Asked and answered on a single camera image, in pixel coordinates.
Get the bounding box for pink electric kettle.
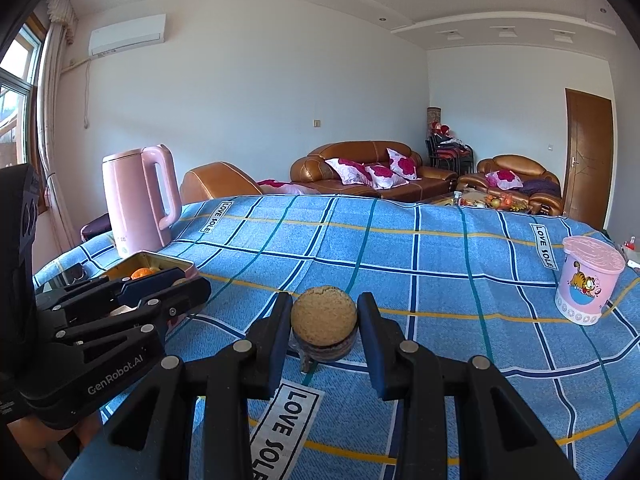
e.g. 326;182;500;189
102;144;182;259

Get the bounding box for white pillow magenta flowers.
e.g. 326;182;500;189
387;148;418;180
486;170;524;191
325;158;373;187
364;164;408;190

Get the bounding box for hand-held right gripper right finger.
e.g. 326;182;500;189
356;292;591;480

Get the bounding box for pink tin box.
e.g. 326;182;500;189
92;250;198;333

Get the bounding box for purple cloth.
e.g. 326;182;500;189
520;178;561;196

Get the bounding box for fruit bowl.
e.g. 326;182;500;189
482;195;528;210

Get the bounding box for dark purple stool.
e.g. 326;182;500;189
81;213;112;243

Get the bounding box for brown leather armchair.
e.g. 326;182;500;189
456;155;563;217
180;161;263;205

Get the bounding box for stacked dark chairs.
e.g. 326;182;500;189
425;139;473;173

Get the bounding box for white air conditioner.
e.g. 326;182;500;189
88;14;166;57

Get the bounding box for brown wooden door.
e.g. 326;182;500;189
564;88;614;231

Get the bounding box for light curtain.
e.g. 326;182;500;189
37;0;81;251

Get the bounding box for long brown leather sofa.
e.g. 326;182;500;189
290;141;458;203

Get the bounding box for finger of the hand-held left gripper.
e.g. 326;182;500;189
37;276;212;361
34;267;185;312

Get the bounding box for pink blanket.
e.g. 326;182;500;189
257;179;321;196

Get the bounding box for blue plaid tablecloth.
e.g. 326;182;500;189
32;194;640;480

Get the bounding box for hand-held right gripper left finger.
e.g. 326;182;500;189
107;291;294;480

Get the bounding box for air conditioner pipe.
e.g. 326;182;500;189
81;55;94;131

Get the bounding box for pink cartoon bucket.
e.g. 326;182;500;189
554;235;627;326

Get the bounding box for window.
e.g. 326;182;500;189
0;15;46;171

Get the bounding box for coffee table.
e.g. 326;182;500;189
432;191;531;211

